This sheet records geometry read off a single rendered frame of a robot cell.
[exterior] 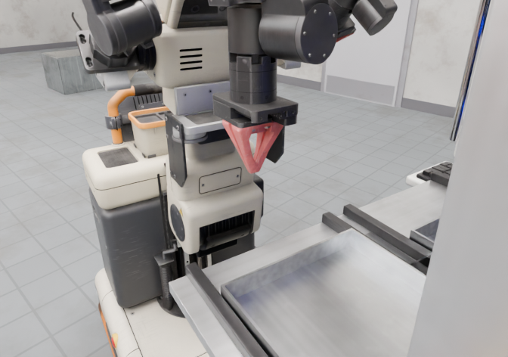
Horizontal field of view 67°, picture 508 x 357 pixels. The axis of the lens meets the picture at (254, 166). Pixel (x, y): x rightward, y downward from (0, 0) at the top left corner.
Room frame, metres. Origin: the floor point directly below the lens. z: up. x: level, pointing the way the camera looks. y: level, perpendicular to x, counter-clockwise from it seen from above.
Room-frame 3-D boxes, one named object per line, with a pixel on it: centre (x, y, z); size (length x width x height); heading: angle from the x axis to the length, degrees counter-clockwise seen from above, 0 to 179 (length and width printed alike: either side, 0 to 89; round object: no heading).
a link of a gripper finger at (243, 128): (0.47, 0.01, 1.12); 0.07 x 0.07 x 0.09; 32
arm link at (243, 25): (0.46, 0.00, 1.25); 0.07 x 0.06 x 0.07; 42
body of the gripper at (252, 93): (0.47, 0.00, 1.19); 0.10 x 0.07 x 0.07; 32
